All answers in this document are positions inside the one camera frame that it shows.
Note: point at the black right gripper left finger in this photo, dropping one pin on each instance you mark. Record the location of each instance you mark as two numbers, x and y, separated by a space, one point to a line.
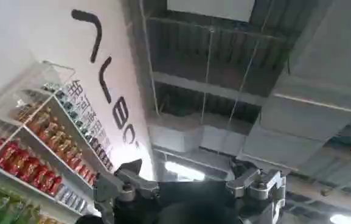
126 179

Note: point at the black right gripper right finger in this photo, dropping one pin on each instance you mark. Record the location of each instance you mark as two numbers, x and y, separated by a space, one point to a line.
258 185

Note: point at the white shelf with goods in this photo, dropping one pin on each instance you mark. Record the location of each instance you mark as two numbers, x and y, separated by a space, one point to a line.
32 152

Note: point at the white sign with black letters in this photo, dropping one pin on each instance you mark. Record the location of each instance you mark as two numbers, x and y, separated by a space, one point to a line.
81 76

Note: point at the grey ceiling air duct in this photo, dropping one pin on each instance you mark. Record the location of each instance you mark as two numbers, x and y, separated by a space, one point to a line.
254 131

